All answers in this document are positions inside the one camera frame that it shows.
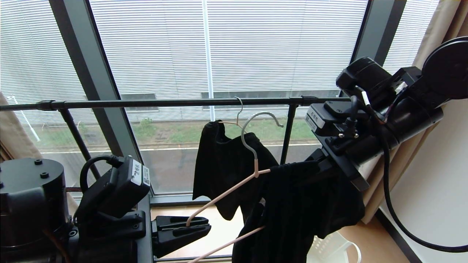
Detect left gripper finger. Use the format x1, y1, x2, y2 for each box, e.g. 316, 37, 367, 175
153, 217, 210, 231
153, 226, 212, 258

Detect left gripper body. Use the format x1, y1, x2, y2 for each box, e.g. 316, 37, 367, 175
68, 194, 154, 263

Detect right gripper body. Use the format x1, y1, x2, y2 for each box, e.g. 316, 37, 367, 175
311, 105, 444, 192

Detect black shorts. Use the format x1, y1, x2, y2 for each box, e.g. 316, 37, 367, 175
193, 120, 280, 221

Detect pink clothes hanger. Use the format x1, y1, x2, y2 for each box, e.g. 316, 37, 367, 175
186, 111, 284, 263
219, 97, 244, 129

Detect black garment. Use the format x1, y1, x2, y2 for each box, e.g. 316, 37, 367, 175
232, 161, 366, 263

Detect black clothes rack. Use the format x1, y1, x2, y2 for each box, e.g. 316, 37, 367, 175
0, 96, 351, 263

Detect white laundry basket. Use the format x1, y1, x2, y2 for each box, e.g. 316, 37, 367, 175
307, 232, 362, 263

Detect beige curtain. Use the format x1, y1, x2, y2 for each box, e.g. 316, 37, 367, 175
362, 0, 468, 224
0, 91, 79, 216

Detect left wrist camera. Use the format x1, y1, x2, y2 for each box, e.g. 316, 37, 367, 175
75, 157, 151, 229

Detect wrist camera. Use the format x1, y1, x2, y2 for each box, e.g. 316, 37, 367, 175
305, 100, 370, 156
75, 157, 151, 229

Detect black cable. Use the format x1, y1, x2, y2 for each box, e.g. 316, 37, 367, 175
80, 155, 123, 192
349, 96, 468, 253

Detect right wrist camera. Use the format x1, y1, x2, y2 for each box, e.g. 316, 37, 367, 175
305, 100, 370, 156

